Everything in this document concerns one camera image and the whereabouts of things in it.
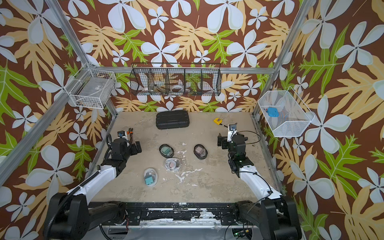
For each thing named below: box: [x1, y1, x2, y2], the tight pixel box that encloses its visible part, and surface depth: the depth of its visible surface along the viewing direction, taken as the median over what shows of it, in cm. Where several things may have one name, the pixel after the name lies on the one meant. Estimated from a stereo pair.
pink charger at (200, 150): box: [195, 146, 205, 154], surface depth 98 cm
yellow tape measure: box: [213, 117, 228, 128], surface depth 117 cm
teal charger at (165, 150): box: [162, 146, 171, 155], surface depth 98 cm
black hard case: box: [156, 110, 190, 130], surface depth 110 cm
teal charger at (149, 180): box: [145, 176, 154, 185], surface depth 86 cm
